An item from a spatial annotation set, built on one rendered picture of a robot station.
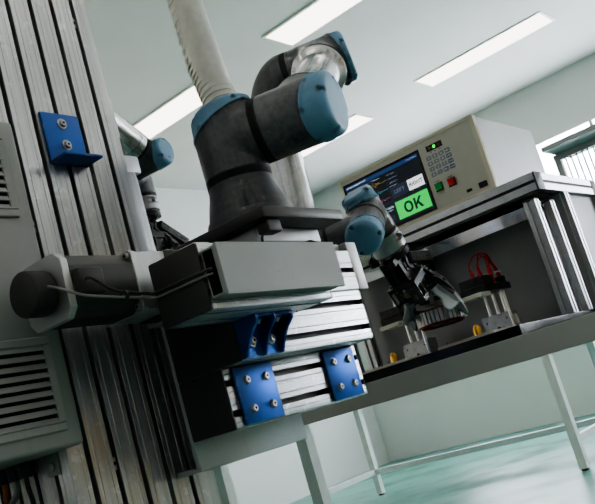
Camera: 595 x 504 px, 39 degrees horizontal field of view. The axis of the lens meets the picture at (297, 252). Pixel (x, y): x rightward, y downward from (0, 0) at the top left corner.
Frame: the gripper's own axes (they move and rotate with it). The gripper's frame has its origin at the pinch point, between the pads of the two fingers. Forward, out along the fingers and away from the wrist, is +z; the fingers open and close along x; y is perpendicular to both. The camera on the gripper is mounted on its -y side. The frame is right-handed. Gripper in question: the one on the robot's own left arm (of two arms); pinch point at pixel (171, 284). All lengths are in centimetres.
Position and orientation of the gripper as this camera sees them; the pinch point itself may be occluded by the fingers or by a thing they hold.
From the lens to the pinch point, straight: 225.8
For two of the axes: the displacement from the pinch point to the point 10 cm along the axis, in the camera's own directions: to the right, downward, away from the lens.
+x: 7.6, -3.4, -5.6
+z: 2.8, 9.4, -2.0
